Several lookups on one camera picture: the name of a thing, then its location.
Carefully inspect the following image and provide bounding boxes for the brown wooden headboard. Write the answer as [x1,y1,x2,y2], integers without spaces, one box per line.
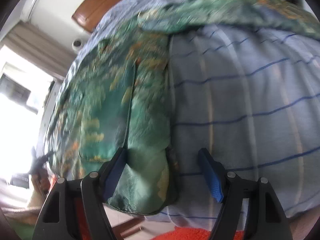
[72,0,122,33]

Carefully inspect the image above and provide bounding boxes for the white round desk fan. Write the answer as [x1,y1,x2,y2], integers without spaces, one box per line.
[72,38,83,51]

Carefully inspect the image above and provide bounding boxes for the beige curtain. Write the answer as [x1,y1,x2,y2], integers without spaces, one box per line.
[2,21,76,81]

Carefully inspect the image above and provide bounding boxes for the person left hand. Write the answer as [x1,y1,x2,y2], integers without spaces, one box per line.
[31,174,50,195]

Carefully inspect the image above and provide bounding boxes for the blue checked bed duvet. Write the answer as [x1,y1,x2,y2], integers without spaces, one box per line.
[35,0,320,224]

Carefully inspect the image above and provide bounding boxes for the orange fleece trousers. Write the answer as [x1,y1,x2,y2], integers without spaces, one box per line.
[75,197,246,240]

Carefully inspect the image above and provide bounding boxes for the green patterned silk jacket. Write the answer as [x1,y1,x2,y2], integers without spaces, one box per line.
[42,0,320,215]

